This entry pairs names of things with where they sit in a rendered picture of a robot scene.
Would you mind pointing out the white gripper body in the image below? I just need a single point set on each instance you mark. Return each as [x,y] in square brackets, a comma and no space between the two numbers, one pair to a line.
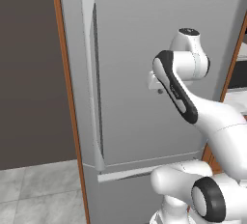
[153,81]

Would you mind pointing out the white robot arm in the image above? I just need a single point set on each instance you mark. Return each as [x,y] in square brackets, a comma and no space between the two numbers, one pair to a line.
[222,128]

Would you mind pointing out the grey fridge door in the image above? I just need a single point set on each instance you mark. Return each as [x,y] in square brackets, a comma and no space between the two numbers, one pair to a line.
[135,34]

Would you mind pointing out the orange-brown wooden side panel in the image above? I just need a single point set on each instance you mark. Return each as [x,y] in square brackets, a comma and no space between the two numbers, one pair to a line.
[232,67]
[69,89]

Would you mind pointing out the dark built-in appliance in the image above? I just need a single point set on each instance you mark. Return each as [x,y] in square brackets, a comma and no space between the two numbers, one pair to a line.
[239,73]

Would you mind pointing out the grey fridge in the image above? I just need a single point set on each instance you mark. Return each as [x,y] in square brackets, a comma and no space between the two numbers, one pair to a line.
[72,41]

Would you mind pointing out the grey fridge drawer front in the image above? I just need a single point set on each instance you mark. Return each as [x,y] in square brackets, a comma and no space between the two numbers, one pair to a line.
[125,202]

